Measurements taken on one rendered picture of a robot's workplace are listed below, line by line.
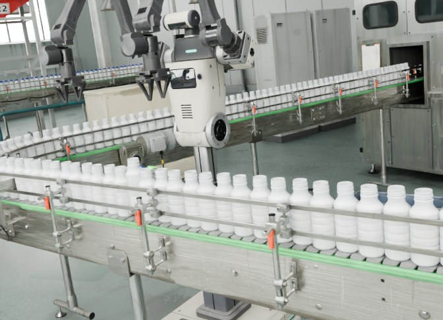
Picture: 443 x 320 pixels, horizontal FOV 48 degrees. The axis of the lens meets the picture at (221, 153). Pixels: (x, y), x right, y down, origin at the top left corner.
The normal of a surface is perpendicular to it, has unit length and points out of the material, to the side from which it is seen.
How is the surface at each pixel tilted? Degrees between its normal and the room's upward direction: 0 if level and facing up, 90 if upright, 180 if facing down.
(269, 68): 90
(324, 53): 90
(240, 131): 90
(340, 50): 90
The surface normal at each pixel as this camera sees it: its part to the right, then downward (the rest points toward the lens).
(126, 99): 0.58, 0.11
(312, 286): -0.59, 0.23
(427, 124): -0.80, 0.22
